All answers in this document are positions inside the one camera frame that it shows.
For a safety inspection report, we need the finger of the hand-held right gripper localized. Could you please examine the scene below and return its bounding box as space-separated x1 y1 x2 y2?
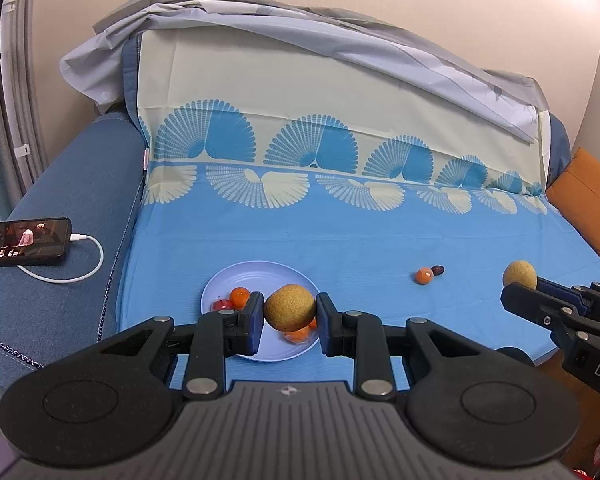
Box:
500 282 582 334
536 276 590 312

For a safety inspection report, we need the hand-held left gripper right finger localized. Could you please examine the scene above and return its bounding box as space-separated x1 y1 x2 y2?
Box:
316 292 487 402

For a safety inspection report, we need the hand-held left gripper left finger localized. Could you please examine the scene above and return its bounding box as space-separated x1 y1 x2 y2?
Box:
87 292 266 402

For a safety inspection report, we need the yellow-brown round fruit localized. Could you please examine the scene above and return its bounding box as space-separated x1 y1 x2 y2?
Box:
263 284 317 332
502 260 538 291

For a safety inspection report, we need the light blue plate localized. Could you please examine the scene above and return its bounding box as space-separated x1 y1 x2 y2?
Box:
200 260 326 363

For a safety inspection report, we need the blue patterned blanket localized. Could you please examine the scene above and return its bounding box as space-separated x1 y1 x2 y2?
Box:
117 30 600 393

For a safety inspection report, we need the orange cushion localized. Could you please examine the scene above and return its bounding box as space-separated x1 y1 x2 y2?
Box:
545 147 600 263

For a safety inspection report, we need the black smartphone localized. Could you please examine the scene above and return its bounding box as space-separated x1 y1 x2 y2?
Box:
0 217 73 267

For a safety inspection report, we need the grey bed sheet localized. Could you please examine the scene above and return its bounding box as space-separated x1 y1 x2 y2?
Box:
60 0 551 143

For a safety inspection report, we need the white metal rack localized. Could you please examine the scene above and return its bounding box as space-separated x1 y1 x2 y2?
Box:
0 0 80 211

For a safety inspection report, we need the white charging cable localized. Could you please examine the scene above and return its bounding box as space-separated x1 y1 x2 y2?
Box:
19 232 105 284

